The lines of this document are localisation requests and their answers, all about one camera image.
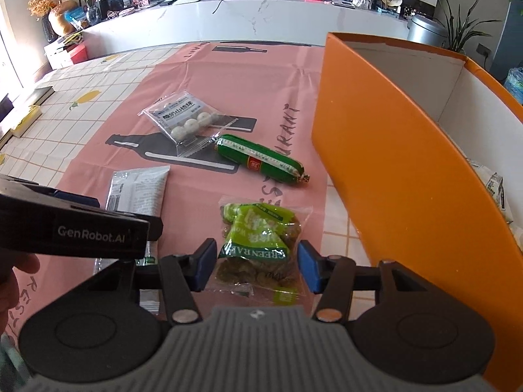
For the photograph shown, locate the clear bag white balls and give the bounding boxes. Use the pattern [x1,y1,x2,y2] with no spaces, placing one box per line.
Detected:
[138,91,239,157]

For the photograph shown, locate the dried orange flowers vase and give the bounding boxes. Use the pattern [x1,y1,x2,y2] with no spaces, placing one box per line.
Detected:
[27,0,58,43]

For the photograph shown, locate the potted green plant right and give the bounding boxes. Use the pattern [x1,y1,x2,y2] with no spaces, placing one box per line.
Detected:
[433,0,501,53]

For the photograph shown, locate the green sausage stick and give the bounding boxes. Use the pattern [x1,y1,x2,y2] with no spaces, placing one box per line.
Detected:
[214,134,310,184]

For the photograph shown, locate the orange plush toy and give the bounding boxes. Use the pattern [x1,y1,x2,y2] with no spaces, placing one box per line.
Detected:
[48,0,78,36]

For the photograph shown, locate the white snack packet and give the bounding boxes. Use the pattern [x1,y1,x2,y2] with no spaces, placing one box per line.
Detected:
[93,166,170,316]

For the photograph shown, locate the person's left hand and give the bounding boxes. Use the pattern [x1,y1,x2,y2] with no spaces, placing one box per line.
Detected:
[0,250,40,333]

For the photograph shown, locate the orange cardboard box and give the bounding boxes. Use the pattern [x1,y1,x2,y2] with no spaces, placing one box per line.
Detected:
[312,33,522,391]

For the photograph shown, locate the white bread snack bag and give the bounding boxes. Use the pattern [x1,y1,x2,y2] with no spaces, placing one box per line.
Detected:
[467,158,513,224]

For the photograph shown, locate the pink printed table mat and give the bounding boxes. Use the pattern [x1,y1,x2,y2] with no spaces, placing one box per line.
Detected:
[0,41,330,344]

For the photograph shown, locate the white checked lemon tablecloth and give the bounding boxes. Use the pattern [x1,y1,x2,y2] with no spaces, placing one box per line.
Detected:
[0,42,373,335]

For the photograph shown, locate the white marble tv cabinet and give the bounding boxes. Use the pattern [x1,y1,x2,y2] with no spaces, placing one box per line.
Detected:
[82,0,408,58]

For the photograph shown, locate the blue water bottle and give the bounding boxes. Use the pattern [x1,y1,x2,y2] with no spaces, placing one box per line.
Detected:
[503,66,523,105]

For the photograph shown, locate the green raisin snack bag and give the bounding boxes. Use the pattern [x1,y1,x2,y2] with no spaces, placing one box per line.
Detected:
[208,196,313,305]

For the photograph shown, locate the silver trash can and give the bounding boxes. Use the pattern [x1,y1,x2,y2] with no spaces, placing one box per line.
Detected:
[407,14,448,48]

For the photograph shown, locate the red box on floor stack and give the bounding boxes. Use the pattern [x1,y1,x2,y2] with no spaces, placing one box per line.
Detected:
[67,43,89,65]

